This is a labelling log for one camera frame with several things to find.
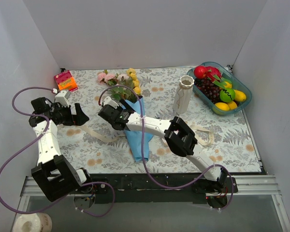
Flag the artificial flower bouquet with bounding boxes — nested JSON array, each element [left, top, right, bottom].
[[97, 68, 141, 103]]

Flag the cream ribbon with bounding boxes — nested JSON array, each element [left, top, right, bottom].
[[79, 124, 214, 146]]

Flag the blue wrapping paper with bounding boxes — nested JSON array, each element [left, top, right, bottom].
[[124, 96, 153, 162]]

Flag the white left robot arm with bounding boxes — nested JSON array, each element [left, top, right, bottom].
[[29, 93, 93, 202]]

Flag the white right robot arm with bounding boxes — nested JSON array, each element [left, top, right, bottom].
[[98, 97, 228, 192]]

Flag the white ribbed ceramic vase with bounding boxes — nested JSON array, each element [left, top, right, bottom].
[[173, 75, 194, 114]]

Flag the orange pink snack box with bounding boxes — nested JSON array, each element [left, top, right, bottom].
[[54, 70, 78, 92]]

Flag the floral patterned table mat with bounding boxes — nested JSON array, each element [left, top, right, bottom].
[[57, 67, 261, 174]]

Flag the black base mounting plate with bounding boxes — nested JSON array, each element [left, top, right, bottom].
[[65, 173, 239, 206]]

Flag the red apple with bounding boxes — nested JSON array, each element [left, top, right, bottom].
[[193, 66, 207, 79]]

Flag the dark purple grape bunch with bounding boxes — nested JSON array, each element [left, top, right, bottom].
[[194, 78, 220, 103]]

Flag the pink dragon fruit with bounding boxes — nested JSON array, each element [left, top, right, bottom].
[[205, 66, 221, 82]]

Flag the yellow lemon front left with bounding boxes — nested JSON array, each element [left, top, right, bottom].
[[215, 102, 230, 111]]

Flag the yellow lemon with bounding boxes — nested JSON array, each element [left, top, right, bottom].
[[215, 102, 230, 111], [227, 101, 237, 110], [234, 89, 247, 102], [223, 81, 232, 88]]

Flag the yellow lemon back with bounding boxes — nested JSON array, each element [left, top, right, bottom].
[[223, 81, 232, 88]]

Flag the white tape roll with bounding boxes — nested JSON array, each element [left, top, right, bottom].
[[12, 213, 52, 232]]

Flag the yellow lemon front right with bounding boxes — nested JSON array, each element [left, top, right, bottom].
[[227, 101, 237, 110]]

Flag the teal plastic fruit basket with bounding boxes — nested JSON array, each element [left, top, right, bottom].
[[186, 61, 253, 116]]

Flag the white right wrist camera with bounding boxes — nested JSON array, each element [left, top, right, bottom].
[[102, 96, 122, 109]]

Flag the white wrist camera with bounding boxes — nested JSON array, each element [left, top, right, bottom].
[[55, 90, 71, 107], [102, 96, 122, 109]]

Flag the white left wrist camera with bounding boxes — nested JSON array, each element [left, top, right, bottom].
[[55, 90, 71, 107]]

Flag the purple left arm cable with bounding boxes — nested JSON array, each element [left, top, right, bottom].
[[0, 87, 116, 217]]

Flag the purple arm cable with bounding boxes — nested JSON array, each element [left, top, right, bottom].
[[98, 84, 234, 213], [0, 87, 116, 217]]

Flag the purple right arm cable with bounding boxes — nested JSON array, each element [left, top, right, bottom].
[[98, 84, 234, 213]]

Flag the aluminium rail frame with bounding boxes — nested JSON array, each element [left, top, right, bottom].
[[21, 175, 281, 196]]

